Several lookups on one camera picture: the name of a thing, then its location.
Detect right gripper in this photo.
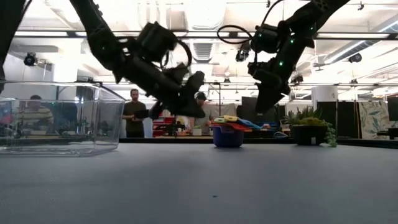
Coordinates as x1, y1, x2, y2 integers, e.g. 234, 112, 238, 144
254, 58, 292, 114

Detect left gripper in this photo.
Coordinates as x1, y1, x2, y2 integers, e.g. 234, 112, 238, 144
119, 55, 206, 118

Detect orange measuring cup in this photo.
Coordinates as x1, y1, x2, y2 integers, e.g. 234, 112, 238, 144
210, 122, 253, 133

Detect clear plastic basket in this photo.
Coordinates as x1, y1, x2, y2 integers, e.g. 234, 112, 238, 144
0, 81, 126, 157

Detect person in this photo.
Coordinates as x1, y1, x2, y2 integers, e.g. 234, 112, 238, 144
122, 88, 149, 139
17, 95, 55, 135
185, 91, 216, 135

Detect black monitor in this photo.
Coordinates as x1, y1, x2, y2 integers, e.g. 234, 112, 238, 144
387, 96, 398, 122
241, 96, 258, 124

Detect red storage bins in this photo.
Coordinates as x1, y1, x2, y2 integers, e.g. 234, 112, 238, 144
152, 116, 175, 138

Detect beige hanging cloth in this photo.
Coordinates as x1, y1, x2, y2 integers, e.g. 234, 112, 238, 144
214, 103, 238, 118

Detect black laptop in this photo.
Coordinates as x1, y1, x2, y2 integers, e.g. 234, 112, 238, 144
134, 108, 150, 120

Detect black planter with succulents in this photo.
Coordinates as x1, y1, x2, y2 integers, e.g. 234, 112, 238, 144
281, 105, 339, 148

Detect black partition panel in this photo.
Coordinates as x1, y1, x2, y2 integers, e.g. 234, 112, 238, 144
316, 100, 360, 140

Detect leaf patterned panel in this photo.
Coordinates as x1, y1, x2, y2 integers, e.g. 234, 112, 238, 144
358, 101, 389, 140

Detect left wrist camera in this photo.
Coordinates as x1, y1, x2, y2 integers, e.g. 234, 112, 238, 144
185, 70, 206, 94

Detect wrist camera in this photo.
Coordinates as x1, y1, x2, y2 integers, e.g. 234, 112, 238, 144
248, 61, 266, 79
185, 70, 206, 94

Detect black table edge rail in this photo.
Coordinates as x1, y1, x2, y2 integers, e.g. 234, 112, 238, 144
119, 136, 398, 149

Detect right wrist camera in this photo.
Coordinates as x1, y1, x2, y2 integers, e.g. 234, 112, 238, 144
248, 61, 266, 79

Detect black ceiling camera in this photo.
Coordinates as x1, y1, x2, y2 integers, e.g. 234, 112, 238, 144
235, 42, 251, 63
290, 73, 305, 85
24, 52, 38, 67
348, 52, 363, 64

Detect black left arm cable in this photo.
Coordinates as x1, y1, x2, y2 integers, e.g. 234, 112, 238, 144
161, 39, 193, 70

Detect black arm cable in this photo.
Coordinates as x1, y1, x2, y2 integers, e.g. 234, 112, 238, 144
161, 39, 193, 70
216, 24, 256, 45

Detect grey horizontal rail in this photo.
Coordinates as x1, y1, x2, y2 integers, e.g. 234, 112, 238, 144
203, 81, 398, 88

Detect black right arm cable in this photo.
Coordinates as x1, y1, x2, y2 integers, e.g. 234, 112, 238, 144
216, 24, 256, 45

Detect black overhead frame bar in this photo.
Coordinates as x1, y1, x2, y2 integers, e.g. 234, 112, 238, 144
14, 30, 398, 40

